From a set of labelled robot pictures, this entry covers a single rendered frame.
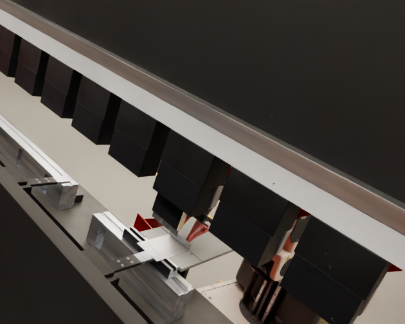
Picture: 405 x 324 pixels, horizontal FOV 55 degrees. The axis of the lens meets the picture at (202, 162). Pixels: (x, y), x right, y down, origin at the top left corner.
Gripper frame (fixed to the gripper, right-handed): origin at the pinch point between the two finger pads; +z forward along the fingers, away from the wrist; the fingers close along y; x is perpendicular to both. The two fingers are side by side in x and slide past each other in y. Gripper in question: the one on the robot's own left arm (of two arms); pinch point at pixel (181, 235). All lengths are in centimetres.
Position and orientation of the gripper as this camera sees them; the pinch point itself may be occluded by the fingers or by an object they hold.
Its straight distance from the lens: 117.4
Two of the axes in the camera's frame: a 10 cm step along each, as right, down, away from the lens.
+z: -5.8, 8.1, -0.8
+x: 4.1, 3.8, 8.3
